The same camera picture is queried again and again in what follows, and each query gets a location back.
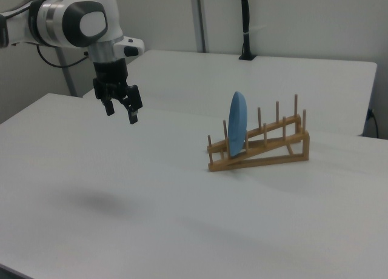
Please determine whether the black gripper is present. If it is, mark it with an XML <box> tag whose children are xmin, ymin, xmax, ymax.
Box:
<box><xmin>92</xmin><ymin>58</ymin><xmax>144</xmax><ymax>125</ymax></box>

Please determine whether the blue plate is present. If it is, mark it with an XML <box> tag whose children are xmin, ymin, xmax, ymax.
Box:
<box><xmin>227</xmin><ymin>91</ymin><xmax>249</xmax><ymax>157</ymax></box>

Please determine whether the wooden plate rack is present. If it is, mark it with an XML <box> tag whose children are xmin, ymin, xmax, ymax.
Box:
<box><xmin>206</xmin><ymin>93</ymin><xmax>310</xmax><ymax>173</ymax></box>

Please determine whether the black stand pole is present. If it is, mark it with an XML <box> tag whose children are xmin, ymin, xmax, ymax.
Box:
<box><xmin>238</xmin><ymin>0</ymin><xmax>257</xmax><ymax>61</ymax></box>

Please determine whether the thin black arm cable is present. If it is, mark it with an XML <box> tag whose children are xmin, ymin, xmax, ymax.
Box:
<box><xmin>36</xmin><ymin>44</ymin><xmax>90</xmax><ymax>69</ymax></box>

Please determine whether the white cable tie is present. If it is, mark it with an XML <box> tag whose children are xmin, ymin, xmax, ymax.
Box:
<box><xmin>242</xmin><ymin>25</ymin><xmax>265</xmax><ymax>36</ymax></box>

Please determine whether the black wall cable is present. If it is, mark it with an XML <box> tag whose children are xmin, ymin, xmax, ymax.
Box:
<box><xmin>367</xmin><ymin>108</ymin><xmax>380</xmax><ymax>138</ymax></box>

